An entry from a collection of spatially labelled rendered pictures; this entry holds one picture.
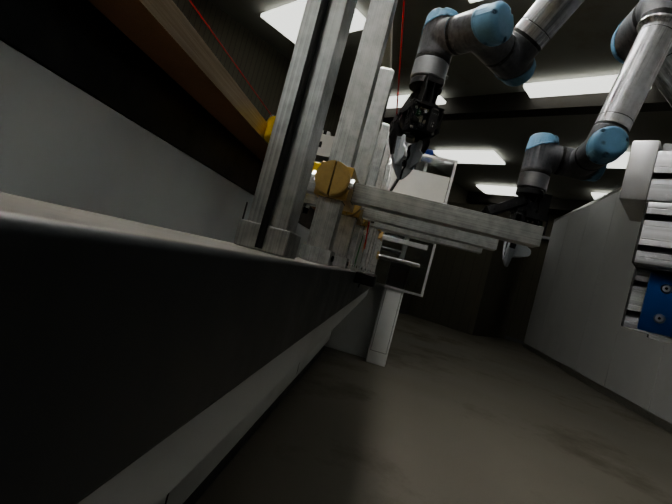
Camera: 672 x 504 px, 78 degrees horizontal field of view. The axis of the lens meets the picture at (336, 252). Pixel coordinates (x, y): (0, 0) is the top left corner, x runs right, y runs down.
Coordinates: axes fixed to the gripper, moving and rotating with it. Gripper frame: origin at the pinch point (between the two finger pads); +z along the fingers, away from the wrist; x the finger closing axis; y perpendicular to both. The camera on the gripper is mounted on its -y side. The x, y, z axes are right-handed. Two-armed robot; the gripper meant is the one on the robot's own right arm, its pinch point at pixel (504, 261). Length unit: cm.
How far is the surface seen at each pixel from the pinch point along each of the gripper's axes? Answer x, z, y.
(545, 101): 393, -238, 101
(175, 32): -80, -5, -54
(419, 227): -26.5, 0.1, -25.2
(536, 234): -52, 0, -10
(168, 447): -89, 26, -40
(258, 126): -54, -6, -54
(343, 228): -31, 5, -40
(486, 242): -26.5, -0.2, -11.2
